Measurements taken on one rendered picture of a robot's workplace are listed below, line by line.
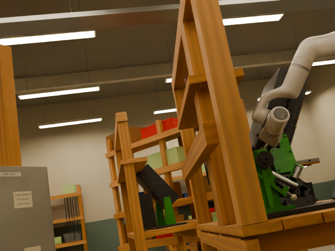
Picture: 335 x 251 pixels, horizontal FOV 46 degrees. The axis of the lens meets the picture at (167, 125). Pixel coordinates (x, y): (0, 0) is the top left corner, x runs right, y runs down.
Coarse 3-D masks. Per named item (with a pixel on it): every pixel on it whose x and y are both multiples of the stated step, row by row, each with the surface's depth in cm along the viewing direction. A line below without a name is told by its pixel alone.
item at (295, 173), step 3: (297, 165) 196; (300, 165) 196; (297, 168) 196; (300, 168) 196; (294, 171) 195; (297, 171) 195; (300, 171) 196; (294, 174) 194; (297, 174) 194; (291, 177) 195; (294, 177) 193; (297, 177) 194; (294, 180) 196
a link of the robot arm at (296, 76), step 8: (296, 64) 178; (288, 72) 181; (296, 72) 178; (304, 72) 177; (288, 80) 179; (296, 80) 177; (304, 80) 178; (280, 88) 179; (288, 88) 178; (296, 88) 177; (264, 96) 180; (272, 96) 180; (280, 96) 180; (288, 96) 179; (296, 96) 179; (264, 104) 180; (256, 112) 180; (264, 112) 180; (256, 120) 181; (264, 120) 180
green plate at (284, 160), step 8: (280, 144) 206; (288, 144) 206; (272, 152) 204; (280, 152) 204; (288, 152) 204; (280, 160) 202; (288, 160) 202; (272, 168) 208; (280, 168) 200; (288, 168) 200
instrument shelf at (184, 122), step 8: (240, 72) 177; (192, 80) 176; (200, 80) 176; (240, 80) 183; (192, 88) 182; (200, 88) 184; (184, 96) 199; (192, 96) 194; (184, 104) 206; (192, 104) 208; (184, 112) 221; (192, 112) 224; (184, 120) 239; (192, 120) 242; (184, 128) 262
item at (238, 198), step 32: (192, 0) 157; (192, 32) 191; (224, 32) 149; (192, 64) 187; (224, 64) 146; (224, 96) 143; (192, 128) 284; (224, 128) 140; (224, 160) 145; (192, 192) 274; (224, 192) 173; (256, 192) 135; (224, 224) 170
